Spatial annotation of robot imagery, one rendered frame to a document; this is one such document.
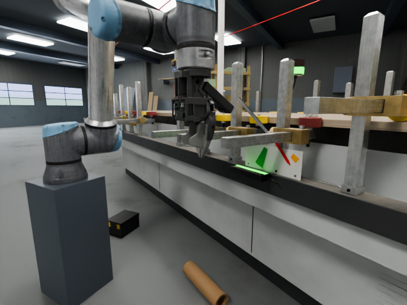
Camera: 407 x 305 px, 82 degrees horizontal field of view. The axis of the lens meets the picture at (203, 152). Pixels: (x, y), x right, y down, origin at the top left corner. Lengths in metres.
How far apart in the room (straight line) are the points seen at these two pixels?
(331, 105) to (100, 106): 1.00
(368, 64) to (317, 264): 0.83
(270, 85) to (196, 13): 9.54
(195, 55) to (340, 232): 0.67
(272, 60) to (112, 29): 9.70
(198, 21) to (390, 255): 0.76
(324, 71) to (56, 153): 9.29
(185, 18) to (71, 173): 0.90
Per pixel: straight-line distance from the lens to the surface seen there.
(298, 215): 0.93
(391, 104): 0.73
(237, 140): 0.66
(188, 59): 0.56
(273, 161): 0.91
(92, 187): 1.27
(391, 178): 0.98
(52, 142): 1.24
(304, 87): 9.82
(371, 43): 0.77
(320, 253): 1.20
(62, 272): 1.35
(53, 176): 1.26
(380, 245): 0.83
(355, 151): 0.77
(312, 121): 0.92
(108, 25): 0.61
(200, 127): 0.57
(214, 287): 1.32
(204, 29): 0.57
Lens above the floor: 0.94
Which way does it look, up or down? 11 degrees down
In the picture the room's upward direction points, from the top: straight up
